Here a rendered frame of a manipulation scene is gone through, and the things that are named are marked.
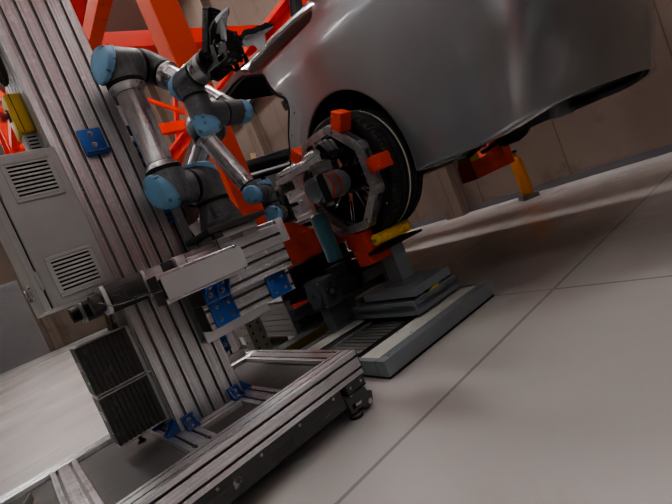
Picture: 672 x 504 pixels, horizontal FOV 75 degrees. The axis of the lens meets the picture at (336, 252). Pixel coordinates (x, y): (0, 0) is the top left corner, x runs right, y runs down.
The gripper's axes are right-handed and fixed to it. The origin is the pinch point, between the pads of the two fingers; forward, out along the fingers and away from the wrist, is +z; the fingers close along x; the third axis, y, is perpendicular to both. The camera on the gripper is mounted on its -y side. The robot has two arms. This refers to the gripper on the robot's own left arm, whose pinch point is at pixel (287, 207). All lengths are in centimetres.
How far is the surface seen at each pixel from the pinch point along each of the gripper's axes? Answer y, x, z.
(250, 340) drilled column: 60, -52, 12
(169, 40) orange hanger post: -108, -28, 16
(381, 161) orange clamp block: -1, 52, -23
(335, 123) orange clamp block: -27.2, 39.1, -10.2
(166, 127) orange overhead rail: -249, -268, 553
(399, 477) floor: 83, 24, -114
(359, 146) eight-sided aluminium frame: -12.1, 45.6, -16.5
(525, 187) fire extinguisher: 68, 206, 321
